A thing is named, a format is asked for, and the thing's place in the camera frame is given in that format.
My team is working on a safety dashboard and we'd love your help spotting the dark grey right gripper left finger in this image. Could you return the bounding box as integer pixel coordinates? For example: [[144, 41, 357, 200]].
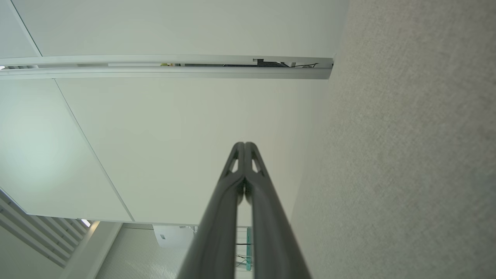
[[176, 142, 246, 279]]

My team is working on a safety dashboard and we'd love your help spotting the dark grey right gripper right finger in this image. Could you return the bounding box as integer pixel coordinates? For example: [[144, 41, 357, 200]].
[[245, 142, 312, 279]]

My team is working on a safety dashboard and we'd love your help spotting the teal upright bar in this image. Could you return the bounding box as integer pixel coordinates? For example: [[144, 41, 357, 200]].
[[246, 227, 253, 272]]

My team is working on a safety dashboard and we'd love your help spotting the white box appliance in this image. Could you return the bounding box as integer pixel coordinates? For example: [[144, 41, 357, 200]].
[[153, 224, 199, 249]]

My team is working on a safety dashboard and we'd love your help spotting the grey aluminium partition post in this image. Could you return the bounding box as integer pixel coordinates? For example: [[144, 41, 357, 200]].
[[0, 54, 334, 80]]

